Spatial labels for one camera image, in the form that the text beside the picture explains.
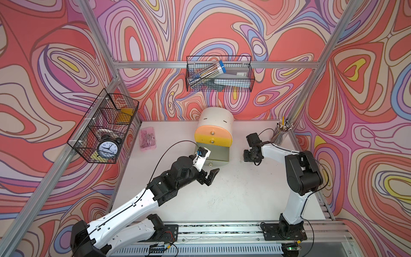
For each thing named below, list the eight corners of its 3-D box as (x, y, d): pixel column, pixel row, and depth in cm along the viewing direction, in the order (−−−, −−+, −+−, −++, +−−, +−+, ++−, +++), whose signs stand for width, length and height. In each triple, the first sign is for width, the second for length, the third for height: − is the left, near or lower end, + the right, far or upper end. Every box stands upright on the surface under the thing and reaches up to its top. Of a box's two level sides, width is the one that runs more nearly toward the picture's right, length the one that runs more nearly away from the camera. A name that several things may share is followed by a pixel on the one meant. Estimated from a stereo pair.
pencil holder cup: (267, 140, 110) (275, 124, 97) (274, 133, 115) (283, 116, 102) (278, 147, 107) (287, 131, 94) (285, 139, 111) (295, 122, 98)
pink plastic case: (141, 152, 107) (140, 149, 104) (141, 130, 120) (139, 128, 117) (156, 149, 109) (155, 146, 106) (154, 128, 121) (153, 125, 119)
